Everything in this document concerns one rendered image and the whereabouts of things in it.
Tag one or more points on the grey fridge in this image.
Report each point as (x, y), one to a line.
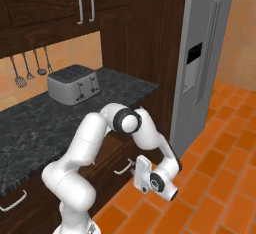
(196, 61)

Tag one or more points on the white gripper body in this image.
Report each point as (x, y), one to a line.
(143, 174)

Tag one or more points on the grey flat turner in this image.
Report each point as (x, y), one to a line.
(29, 75)

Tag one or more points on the grey ladle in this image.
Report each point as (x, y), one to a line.
(41, 71)

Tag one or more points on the silver four-slot toaster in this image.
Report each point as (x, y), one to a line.
(71, 89)

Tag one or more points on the grey meat fork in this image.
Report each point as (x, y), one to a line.
(49, 65)

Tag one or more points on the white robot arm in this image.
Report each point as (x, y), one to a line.
(76, 148)

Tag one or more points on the dark wood drawer front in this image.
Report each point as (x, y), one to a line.
(115, 151)
(30, 208)

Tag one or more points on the grey slotted spatula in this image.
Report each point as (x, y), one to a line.
(20, 80)

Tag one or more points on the tall dark wood cabinet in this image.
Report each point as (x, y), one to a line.
(146, 31)

